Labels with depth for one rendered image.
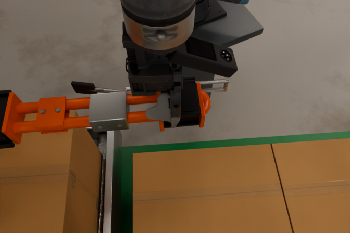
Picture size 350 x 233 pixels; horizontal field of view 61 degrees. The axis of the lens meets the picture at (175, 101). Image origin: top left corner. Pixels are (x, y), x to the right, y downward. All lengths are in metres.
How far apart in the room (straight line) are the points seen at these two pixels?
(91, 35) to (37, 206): 1.76
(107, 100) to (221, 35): 0.89
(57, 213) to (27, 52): 1.80
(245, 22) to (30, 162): 1.05
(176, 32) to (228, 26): 1.06
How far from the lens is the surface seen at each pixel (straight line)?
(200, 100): 0.55
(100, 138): 1.35
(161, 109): 0.51
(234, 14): 1.48
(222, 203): 1.25
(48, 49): 2.48
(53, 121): 0.59
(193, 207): 1.23
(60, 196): 0.88
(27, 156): 0.95
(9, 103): 0.62
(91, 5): 2.71
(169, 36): 0.37
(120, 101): 0.57
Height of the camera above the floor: 1.75
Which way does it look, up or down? 60 degrees down
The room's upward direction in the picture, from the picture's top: straight up
